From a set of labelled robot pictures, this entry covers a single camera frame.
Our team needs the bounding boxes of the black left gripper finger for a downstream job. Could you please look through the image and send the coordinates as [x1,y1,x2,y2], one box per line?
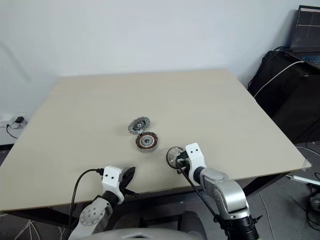
[122,188,139,199]
[122,166,137,192]

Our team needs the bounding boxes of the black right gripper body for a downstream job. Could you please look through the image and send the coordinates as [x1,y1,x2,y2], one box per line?
[175,150,191,176]

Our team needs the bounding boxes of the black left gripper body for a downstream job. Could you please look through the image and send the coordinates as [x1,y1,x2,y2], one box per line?
[119,170,129,194]

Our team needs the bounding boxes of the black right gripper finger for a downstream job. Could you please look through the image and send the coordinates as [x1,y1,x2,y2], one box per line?
[166,146,187,158]
[166,156,179,172]

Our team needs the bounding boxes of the motor stator with copper windings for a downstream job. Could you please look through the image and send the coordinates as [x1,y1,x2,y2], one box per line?
[135,132,160,153]

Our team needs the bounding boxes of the grey toothed motor rotor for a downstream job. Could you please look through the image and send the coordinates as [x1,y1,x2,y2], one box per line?
[128,117,152,136]

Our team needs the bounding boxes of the silver robot torso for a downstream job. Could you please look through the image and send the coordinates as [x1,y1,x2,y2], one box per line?
[92,226,226,240]

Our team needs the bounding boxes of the white flat bar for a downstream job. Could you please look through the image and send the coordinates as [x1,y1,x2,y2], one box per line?
[286,174,320,186]

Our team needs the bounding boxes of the clear tape on table corner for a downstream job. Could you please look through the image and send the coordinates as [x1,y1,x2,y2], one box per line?
[301,159,313,172]

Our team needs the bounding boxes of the white power strip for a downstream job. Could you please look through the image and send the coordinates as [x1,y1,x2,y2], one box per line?
[0,113,30,130]

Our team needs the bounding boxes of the open black laptop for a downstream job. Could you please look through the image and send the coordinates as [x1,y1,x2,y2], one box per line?
[289,4,320,67]

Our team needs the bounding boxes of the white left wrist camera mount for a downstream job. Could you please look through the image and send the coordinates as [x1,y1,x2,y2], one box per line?
[101,165,125,205]

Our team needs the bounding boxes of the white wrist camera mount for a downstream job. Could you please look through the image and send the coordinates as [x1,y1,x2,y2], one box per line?
[184,142,207,186]
[101,165,125,205]

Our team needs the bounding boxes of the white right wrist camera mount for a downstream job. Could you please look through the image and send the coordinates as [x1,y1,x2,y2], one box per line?
[184,142,207,186]

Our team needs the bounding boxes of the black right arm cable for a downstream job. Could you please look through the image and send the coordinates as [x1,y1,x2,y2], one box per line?
[175,164,226,226]

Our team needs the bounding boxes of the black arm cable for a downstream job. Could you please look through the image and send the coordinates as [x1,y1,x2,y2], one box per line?
[69,168,105,228]
[175,164,226,226]

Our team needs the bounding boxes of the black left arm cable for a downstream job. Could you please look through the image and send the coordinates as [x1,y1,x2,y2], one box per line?
[69,168,105,228]

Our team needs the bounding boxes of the dark table frame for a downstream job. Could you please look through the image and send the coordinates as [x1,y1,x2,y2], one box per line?
[0,172,293,226]

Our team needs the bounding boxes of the thin white floor wires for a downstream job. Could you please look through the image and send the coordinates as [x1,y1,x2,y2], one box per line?
[0,212,43,240]

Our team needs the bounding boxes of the thin black adapter cord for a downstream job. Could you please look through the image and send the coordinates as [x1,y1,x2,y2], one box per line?
[6,122,18,138]

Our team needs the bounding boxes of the black floor cable tangle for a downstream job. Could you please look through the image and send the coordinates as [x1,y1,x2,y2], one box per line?
[289,172,320,232]

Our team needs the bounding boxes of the white cable over bag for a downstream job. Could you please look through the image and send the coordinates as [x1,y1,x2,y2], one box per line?
[253,60,305,98]

